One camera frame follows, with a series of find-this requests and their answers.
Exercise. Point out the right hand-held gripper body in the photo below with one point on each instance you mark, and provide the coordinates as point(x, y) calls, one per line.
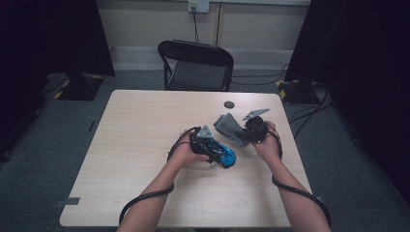
point(256, 130)

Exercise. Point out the black folding chair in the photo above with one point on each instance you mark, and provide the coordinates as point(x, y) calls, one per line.
point(196, 75)

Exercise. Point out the black curtain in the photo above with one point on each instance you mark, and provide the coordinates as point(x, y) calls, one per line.
point(364, 64)
point(48, 38)

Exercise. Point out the grey tape strip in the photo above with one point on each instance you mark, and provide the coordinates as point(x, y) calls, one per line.
point(69, 201)

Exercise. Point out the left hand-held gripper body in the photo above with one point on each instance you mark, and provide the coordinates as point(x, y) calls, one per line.
point(198, 143)

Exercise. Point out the white wall socket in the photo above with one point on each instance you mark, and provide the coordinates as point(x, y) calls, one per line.
point(199, 5)

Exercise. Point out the blue toy car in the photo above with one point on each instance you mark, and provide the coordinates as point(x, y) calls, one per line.
point(222, 154)

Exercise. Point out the grey cloth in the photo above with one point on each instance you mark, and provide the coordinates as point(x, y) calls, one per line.
point(229, 129)

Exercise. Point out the black stand base striped tape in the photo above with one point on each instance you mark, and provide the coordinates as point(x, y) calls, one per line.
point(80, 88)
point(295, 93)

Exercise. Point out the small black floor object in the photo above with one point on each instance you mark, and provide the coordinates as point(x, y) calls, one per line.
point(91, 126)

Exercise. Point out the person's right hand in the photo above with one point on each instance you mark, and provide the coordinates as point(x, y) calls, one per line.
point(270, 148)

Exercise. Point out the person's left hand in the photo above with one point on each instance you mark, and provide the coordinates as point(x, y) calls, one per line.
point(185, 153)

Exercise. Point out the black table grommet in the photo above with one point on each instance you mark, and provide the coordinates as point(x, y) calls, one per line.
point(229, 104)

